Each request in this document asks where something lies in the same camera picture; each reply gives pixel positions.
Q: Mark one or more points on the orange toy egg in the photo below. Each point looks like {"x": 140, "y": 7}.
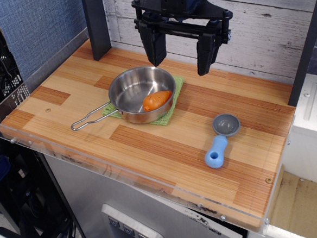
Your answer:
{"x": 155, "y": 100}

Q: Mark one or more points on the black plastic crate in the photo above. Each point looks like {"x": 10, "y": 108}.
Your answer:
{"x": 10, "y": 77}

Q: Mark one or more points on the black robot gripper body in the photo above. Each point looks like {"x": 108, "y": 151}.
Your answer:
{"x": 186, "y": 18}

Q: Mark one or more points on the clear acrylic table guard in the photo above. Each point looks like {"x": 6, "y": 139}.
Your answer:
{"x": 171, "y": 158}

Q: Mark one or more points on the black left vertical post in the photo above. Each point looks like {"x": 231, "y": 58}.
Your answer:
{"x": 97, "y": 28}

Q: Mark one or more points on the black right vertical post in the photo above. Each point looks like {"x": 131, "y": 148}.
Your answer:
{"x": 304, "y": 60}

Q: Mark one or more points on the black vertical post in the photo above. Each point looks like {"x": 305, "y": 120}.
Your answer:
{"x": 304, "y": 60}
{"x": 97, "y": 28}

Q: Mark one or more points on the stainless steel pot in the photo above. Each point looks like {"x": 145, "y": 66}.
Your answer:
{"x": 127, "y": 92}

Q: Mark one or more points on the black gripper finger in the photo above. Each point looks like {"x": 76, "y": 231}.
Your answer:
{"x": 154, "y": 43}
{"x": 208, "y": 44}

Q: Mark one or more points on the green cloth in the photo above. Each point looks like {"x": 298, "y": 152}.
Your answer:
{"x": 164, "y": 119}

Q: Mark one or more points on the silver cabinet with buttons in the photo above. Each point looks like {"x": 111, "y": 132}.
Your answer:
{"x": 109, "y": 202}

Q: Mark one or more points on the blue grey toy spoon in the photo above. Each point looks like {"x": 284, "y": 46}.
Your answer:
{"x": 224, "y": 125}

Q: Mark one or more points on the white side unit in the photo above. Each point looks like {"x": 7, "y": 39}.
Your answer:
{"x": 300, "y": 153}

